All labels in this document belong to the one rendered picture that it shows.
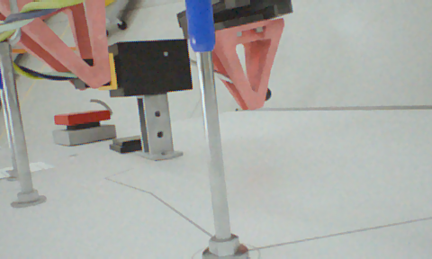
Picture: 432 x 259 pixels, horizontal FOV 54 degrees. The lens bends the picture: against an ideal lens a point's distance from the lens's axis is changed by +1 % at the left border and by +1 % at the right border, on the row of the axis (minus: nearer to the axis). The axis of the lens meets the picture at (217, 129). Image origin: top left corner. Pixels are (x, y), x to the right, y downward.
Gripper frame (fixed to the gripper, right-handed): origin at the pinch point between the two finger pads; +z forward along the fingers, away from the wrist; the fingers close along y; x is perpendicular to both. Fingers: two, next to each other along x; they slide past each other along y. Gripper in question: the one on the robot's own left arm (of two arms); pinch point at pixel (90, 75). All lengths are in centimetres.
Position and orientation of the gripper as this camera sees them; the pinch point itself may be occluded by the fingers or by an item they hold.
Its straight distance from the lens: 33.1
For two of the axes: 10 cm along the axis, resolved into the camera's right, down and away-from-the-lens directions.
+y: 5.2, 0.4, -8.5
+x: 7.4, -5.2, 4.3
